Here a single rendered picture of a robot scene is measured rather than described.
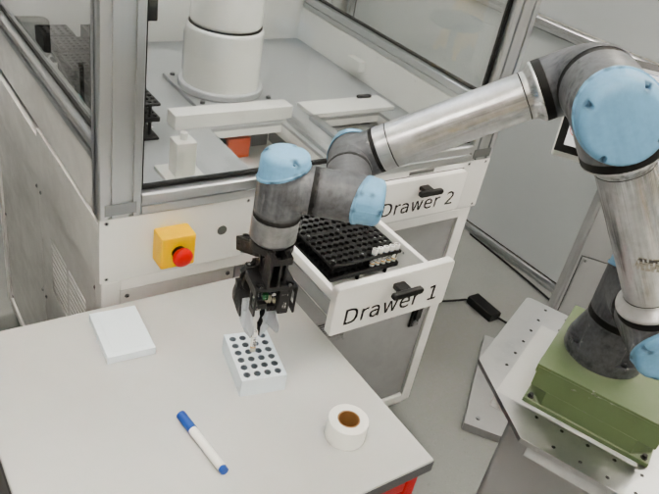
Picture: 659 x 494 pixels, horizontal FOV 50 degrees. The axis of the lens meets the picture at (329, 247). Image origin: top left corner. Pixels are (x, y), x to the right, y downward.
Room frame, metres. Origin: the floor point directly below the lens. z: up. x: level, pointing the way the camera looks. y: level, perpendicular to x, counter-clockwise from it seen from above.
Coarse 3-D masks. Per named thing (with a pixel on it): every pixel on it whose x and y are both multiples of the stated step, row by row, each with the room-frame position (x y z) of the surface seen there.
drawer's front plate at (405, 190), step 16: (416, 176) 1.55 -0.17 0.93; (432, 176) 1.57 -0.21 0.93; (448, 176) 1.60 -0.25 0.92; (464, 176) 1.64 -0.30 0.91; (400, 192) 1.51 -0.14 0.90; (416, 192) 1.54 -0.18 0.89; (384, 208) 1.48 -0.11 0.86; (400, 208) 1.52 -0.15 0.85; (416, 208) 1.55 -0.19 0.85; (432, 208) 1.59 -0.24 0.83; (448, 208) 1.63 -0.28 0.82
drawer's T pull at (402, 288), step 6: (402, 282) 1.12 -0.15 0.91; (396, 288) 1.10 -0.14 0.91; (402, 288) 1.10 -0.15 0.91; (408, 288) 1.11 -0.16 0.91; (414, 288) 1.11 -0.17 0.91; (420, 288) 1.11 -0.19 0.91; (396, 294) 1.08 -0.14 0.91; (402, 294) 1.08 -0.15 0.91; (408, 294) 1.09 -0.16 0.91; (414, 294) 1.10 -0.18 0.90; (396, 300) 1.07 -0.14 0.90
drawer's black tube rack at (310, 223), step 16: (304, 224) 1.27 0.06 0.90; (320, 224) 1.29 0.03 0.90; (336, 224) 1.30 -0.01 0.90; (352, 224) 1.31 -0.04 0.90; (304, 240) 1.22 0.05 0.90; (320, 240) 1.22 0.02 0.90; (336, 240) 1.28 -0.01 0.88; (352, 240) 1.26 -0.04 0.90; (368, 240) 1.26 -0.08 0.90; (320, 256) 1.17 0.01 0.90; (336, 256) 1.19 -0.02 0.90; (368, 256) 1.25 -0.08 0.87; (336, 272) 1.17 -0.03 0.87; (352, 272) 1.18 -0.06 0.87
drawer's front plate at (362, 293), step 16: (448, 256) 1.22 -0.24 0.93; (384, 272) 1.11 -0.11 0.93; (400, 272) 1.13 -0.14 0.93; (416, 272) 1.15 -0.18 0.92; (432, 272) 1.18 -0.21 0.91; (448, 272) 1.21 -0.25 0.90; (336, 288) 1.04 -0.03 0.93; (352, 288) 1.05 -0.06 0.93; (368, 288) 1.07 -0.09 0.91; (384, 288) 1.10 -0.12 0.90; (432, 288) 1.19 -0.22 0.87; (336, 304) 1.03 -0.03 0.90; (352, 304) 1.05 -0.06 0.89; (368, 304) 1.08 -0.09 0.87; (416, 304) 1.16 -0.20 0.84; (432, 304) 1.20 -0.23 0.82; (336, 320) 1.04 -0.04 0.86; (368, 320) 1.09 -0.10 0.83
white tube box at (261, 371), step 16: (224, 336) 0.99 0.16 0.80; (240, 336) 1.01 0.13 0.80; (224, 352) 0.99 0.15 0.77; (240, 352) 0.96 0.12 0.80; (256, 352) 0.97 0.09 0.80; (272, 352) 0.98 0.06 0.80; (240, 368) 0.93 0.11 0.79; (256, 368) 0.94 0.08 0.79; (272, 368) 0.94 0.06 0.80; (240, 384) 0.89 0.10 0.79; (256, 384) 0.90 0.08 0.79; (272, 384) 0.92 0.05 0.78
